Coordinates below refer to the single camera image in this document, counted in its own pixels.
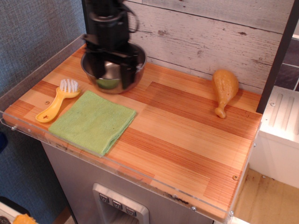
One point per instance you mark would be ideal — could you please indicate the yellow dish brush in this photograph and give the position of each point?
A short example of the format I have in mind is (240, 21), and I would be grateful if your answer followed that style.
(68, 89)

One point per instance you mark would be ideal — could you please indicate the green folded cloth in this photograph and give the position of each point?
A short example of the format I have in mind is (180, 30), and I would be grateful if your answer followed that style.
(93, 123)

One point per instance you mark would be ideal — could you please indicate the dark right frame post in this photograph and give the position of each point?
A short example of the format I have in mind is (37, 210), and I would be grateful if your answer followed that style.
(279, 57)

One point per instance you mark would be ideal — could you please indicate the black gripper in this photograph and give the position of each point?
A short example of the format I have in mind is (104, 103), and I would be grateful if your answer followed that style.
(109, 41)

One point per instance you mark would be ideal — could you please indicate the silver dispenser panel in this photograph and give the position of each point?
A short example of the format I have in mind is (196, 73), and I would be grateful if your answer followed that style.
(114, 208)

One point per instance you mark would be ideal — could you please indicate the clear acrylic table guard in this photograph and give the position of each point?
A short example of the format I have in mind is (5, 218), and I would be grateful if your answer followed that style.
(175, 144)

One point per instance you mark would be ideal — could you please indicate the orange object bottom left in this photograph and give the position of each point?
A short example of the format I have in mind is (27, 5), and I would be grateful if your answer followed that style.
(24, 219)

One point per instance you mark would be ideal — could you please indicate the grey toy fridge cabinet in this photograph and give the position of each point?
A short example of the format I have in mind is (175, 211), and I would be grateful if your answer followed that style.
(77, 176)

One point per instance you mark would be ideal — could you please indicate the stainless steel pot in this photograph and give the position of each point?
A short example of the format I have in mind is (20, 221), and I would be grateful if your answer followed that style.
(111, 82)

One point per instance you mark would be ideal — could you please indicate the white toy sink unit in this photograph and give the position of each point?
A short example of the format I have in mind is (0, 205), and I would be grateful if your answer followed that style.
(275, 153)

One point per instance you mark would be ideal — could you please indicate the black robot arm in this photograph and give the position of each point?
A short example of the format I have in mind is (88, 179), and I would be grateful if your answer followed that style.
(105, 8)

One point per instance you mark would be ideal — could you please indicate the plastic chicken drumstick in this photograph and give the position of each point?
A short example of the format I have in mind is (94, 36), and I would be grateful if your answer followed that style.
(225, 85)

